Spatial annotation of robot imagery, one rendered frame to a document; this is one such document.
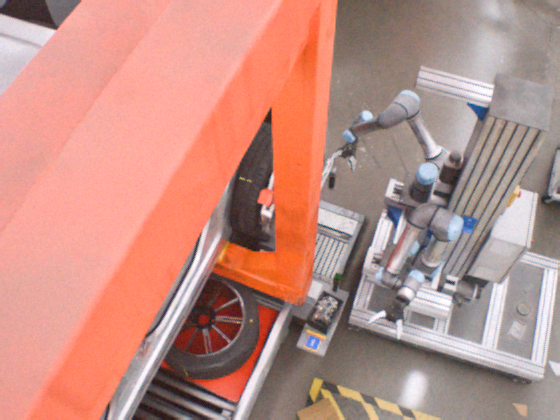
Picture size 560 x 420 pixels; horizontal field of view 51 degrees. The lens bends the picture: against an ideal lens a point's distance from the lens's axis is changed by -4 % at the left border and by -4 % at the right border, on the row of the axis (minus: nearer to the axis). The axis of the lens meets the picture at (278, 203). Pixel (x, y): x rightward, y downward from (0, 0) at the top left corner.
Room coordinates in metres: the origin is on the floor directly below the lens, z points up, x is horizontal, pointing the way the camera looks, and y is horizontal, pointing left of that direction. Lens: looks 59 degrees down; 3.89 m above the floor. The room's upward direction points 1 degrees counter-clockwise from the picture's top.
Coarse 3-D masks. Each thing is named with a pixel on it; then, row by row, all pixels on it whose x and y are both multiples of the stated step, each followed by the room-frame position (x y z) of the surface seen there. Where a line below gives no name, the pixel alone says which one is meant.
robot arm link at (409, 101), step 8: (400, 96) 2.20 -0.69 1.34; (408, 96) 2.19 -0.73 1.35; (416, 96) 2.20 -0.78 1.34; (400, 104) 2.13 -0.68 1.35; (408, 104) 2.14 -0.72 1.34; (416, 104) 2.17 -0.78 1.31; (408, 112) 2.11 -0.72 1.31; (416, 112) 2.13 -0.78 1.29; (408, 120) 2.11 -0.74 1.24; (416, 120) 2.11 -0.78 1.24; (416, 128) 2.09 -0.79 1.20; (424, 128) 2.09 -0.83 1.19; (416, 136) 2.07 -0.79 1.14; (424, 136) 2.06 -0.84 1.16; (424, 144) 2.04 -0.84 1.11; (432, 144) 2.04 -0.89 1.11; (424, 152) 2.03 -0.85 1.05; (432, 152) 2.01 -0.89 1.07; (440, 152) 2.01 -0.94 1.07; (432, 160) 1.98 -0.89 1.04; (440, 160) 1.98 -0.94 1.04; (440, 168) 1.93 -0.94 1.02
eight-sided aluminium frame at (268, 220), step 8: (272, 176) 1.84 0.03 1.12; (272, 184) 1.80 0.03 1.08; (264, 208) 1.71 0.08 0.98; (272, 208) 1.70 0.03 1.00; (264, 216) 1.69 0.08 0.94; (272, 216) 1.68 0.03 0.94; (264, 224) 1.69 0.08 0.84; (272, 224) 1.69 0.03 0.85; (264, 232) 1.69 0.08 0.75; (272, 232) 1.68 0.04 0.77
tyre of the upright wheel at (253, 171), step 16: (256, 144) 2.01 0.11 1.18; (272, 144) 2.01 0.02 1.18; (256, 160) 1.91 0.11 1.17; (272, 160) 1.91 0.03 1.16; (240, 176) 1.84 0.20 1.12; (256, 176) 1.82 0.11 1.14; (240, 192) 1.77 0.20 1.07; (256, 192) 1.75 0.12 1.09; (240, 208) 1.71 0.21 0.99; (256, 208) 1.70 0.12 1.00; (240, 224) 1.68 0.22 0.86; (256, 224) 1.69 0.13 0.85
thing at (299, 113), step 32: (320, 32) 1.32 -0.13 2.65; (320, 64) 1.33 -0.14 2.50; (288, 96) 1.35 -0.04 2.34; (320, 96) 1.36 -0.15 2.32; (288, 128) 1.34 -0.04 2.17; (320, 128) 1.38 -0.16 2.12; (288, 160) 1.34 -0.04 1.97; (320, 160) 1.41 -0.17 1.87; (288, 192) 1.34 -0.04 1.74; (288, 224) 1.34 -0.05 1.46; (288, 256) 1.34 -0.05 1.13; (288, 288) 1.34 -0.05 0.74
